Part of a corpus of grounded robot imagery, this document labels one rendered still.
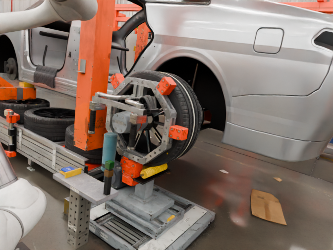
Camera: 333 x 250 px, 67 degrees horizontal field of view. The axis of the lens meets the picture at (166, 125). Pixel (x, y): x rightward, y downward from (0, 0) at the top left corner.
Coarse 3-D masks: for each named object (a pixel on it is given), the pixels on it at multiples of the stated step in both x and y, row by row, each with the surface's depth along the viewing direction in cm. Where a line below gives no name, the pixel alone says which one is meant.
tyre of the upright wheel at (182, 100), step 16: (160, 80) 161; (176, 80) 167; (176, 96) 156; (192, 96) 168; (176, 112) 157; (192, 112) 162; (192, 128) 164; (176, 144) 160; (192, 144) 176; (160, 160) 168
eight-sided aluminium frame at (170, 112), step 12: (120, 84) 170; (132, 84) 171; (144, 84) 158; (156, 84) 154; (156, 96) 154; (108, 108) 179; (168, 108) 150; (108, 120) 180; (168, 120) 151; (168, 132) 152; (120, 144) 182; (168, 144) 155; (132, 156) 171; (144, 156) 170; (156, 156) 165
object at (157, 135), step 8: (128, 104) 191; (120, 112) 187; (160, 112) 167; (144, 128) 177; (152, 128) 172; (128, 136) 189; (136, 136) 181; (144, 136) 202; (160, 136) 169; (136, 144) 182; (144, 144) 193; (152, 144) 198; (144, 152) 179
